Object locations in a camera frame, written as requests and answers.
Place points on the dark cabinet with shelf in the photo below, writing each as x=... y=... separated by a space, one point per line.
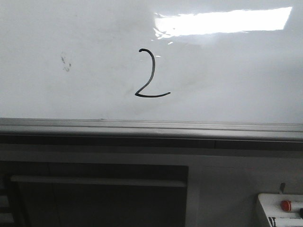
x=95 y=195

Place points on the white control box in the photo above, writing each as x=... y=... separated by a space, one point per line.
x=270 y=213

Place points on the red emergency stop button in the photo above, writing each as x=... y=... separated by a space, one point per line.
x=286 y=205

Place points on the white whiteboard with aluminium frame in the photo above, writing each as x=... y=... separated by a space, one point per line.
x=177 y=72

